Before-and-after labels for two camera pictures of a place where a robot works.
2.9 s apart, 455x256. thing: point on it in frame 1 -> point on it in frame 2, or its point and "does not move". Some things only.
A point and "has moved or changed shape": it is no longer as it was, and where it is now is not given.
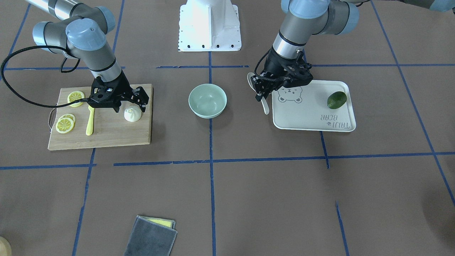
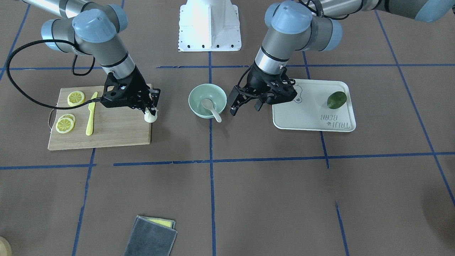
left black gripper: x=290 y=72 -> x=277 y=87
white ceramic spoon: x=265 y=107 has moved or changed shape
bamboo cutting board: x=110 y=128 does not move
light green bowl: x=207 y=100 does not move
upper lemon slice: x=75 y=95 does not move
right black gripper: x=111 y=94 -> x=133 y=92
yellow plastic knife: x=90 y=124 does not move
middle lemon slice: x=69 y=116 does not move
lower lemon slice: x=64 y=125 does not move
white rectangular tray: x=304 y=106 does not move
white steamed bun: x=132 y=115 -> x=149 y=118
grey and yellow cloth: x=151 y=236 does not move
